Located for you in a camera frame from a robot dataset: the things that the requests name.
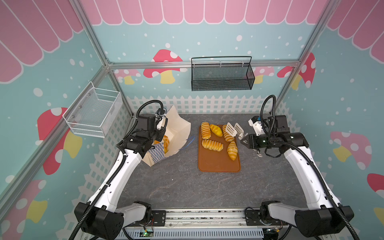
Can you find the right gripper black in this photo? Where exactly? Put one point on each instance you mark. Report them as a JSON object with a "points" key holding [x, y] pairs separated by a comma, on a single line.
{"points": [[250, 141]]}

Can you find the round orange fake bun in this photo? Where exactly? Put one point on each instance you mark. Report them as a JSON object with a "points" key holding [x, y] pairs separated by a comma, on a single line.
{"points": [[165, 142]]}

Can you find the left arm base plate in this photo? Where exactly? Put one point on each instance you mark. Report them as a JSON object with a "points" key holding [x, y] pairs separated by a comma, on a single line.
{"points": [[156, 218]]}

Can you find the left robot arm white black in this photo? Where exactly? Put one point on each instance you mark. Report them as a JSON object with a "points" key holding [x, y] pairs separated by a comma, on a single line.
{"points": [[99, 216]]}

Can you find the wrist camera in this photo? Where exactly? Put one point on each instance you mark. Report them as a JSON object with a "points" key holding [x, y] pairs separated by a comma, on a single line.
{"points": [[280, 127], [153, 122]]}

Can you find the black mesh wall basket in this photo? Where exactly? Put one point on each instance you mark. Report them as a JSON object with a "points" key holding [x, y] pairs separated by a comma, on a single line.
{"points": [[225, 73]]}

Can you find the checkered paper bag blue handles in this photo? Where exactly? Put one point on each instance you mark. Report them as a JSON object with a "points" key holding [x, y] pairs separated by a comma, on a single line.
{"points": [[178, 131]]}

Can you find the ridged yellow fake bread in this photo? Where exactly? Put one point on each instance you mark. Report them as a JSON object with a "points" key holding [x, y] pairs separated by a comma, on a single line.
{"points": [[205, 131]]}

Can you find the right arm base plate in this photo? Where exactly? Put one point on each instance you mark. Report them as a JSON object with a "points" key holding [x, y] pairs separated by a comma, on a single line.
{"points": [[255, 217]]}

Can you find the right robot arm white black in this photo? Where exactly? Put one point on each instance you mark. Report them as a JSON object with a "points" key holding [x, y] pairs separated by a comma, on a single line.
{"points": [[324, 213]]}

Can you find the yellow fake croissant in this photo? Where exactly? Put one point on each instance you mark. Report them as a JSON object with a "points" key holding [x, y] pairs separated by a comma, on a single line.
{"points": [[216, 130]]}

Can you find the long striped fake baguette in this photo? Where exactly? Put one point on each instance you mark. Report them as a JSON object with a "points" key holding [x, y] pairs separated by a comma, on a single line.
{"points": [[232, 150]]}

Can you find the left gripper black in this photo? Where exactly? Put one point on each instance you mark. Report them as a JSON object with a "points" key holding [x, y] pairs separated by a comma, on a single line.
{"points": [[161, 133]]}

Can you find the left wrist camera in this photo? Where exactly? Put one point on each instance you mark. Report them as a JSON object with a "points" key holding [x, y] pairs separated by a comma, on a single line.
{"points": [[153, 122]]}

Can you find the white mesh wall basket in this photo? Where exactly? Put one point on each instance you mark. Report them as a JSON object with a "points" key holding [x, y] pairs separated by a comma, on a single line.
{"points": [[93, 112]]}

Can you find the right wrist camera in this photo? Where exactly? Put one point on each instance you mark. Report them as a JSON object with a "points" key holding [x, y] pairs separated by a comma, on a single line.
{"points": [[280, 127]]}

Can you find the yellow fake bread roll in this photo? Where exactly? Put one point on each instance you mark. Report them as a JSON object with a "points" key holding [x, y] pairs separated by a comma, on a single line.
{"points": [[227, 136]]}

